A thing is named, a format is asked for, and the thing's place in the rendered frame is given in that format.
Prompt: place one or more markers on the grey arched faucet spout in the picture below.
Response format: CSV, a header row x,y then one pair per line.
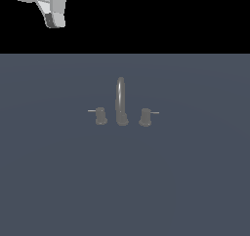
x,y
120,97

